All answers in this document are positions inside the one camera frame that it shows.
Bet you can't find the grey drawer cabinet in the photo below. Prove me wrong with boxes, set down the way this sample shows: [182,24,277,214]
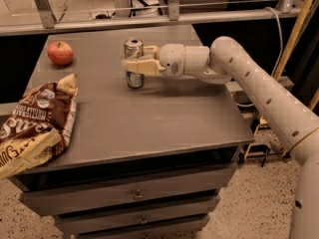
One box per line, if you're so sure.
[14,30,253,239]

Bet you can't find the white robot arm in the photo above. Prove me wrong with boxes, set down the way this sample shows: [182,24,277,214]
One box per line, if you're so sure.
[122,36,319,239]

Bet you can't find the brown tortilla chip bag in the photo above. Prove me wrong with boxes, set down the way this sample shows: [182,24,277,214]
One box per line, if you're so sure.
[0,74,78,179]

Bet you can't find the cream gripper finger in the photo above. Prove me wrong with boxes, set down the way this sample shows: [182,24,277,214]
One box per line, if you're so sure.
[122,59,165,76]
[135,46,160,60]

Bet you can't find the metal railing frame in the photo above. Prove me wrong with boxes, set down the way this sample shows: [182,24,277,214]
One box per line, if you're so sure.
[0,0,305,36]

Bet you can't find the red apple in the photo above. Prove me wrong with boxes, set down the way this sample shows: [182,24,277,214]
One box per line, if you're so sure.
[47,41,74,67]

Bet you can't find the silver blue redbull can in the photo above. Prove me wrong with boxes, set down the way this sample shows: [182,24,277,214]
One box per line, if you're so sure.
[124,37,145,89]

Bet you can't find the white cable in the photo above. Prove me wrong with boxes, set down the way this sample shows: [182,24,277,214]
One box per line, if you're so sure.
[233,6,284,109]

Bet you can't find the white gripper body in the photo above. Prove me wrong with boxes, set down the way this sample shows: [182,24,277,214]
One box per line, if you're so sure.
[159,44,184,78]

